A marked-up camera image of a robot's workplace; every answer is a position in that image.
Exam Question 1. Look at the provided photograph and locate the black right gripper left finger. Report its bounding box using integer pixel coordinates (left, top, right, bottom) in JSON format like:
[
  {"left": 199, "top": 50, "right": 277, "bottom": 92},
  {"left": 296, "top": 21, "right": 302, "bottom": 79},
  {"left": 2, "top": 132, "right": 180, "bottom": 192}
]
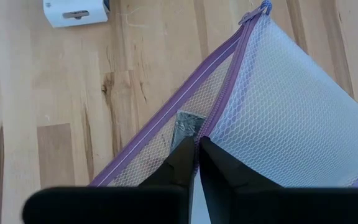
[{"left": 22, "top": 136, "right": 197, "bottom": 224}]

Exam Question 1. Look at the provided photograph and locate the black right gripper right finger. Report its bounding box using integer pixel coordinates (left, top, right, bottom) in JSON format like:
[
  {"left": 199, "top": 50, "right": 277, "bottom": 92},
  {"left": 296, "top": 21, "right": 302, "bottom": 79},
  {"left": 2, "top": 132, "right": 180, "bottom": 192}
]
[{"left": 199, "top": 136, "right": 358, "bottom": 224}]

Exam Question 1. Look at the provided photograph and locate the white mesh pouch purple trim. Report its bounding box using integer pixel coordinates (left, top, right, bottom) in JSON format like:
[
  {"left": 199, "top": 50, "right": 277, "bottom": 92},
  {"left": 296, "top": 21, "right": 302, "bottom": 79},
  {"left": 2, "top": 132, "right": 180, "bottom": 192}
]
[{"left": 88, "top": 0, "right": 358, "bottom": 224}]

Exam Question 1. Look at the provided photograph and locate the white blue box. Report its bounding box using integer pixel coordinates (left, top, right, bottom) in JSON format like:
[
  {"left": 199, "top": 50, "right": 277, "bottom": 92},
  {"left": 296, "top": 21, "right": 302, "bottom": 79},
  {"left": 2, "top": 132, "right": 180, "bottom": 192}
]
[{"left": 43, "top": 0, "right": 111, "bottom": 29}]

